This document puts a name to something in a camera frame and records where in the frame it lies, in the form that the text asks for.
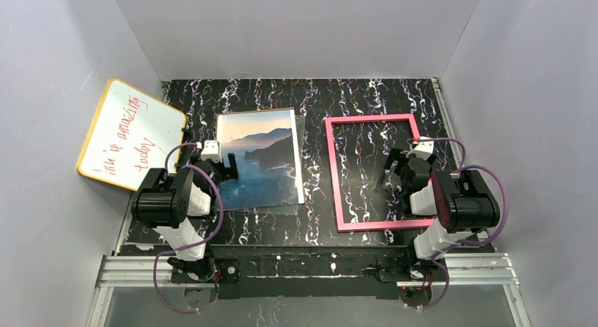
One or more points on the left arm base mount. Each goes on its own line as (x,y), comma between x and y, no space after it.
(207,270)

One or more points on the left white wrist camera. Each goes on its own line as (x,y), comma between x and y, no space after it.
(211,151)

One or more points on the pink wooden picture frame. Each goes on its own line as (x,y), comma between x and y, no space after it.
(342,226)

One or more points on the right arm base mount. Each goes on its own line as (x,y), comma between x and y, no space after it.
(418,274)

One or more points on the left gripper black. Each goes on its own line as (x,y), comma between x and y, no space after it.
(224,168)

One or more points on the aluminium rail front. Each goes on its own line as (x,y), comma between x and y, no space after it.
(328,272)

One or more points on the yellow-framed whiteboard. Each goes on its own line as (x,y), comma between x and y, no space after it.
(131,132)

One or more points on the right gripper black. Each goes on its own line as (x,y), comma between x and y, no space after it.
(403,163)

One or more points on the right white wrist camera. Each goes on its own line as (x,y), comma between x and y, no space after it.
(422,150)

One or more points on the seascape photo on board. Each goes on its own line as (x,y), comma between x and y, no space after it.
(261,161)

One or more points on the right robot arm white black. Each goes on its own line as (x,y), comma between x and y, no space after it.
(460,204)

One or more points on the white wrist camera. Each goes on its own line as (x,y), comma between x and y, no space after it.
(422,150)
(211,151)

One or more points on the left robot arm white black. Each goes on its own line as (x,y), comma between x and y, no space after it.
(165,202)

